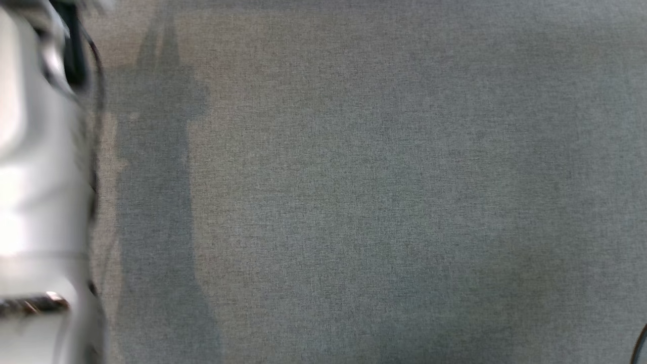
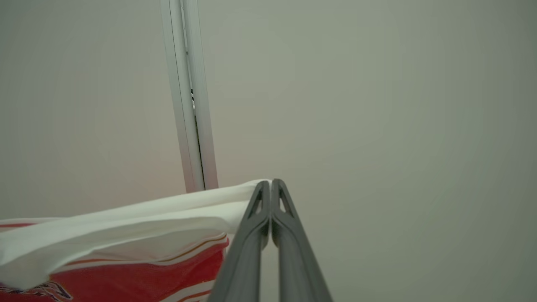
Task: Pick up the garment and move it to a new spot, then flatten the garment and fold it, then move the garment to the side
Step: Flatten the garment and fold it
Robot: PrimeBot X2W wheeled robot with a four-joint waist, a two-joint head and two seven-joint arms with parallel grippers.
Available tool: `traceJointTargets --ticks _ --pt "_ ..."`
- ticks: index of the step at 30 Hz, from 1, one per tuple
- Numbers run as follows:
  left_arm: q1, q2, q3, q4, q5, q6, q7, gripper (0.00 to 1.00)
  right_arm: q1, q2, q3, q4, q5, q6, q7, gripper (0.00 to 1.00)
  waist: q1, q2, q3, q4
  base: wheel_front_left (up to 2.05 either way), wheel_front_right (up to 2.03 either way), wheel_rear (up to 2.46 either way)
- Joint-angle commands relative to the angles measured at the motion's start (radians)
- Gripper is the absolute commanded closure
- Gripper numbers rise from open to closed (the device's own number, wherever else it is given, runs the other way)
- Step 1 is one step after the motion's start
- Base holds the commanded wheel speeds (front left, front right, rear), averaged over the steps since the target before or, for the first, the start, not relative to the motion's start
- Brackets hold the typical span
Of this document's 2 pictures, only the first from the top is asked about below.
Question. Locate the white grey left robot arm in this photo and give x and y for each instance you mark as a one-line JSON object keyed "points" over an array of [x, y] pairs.
{"points": [[40, 177]]}

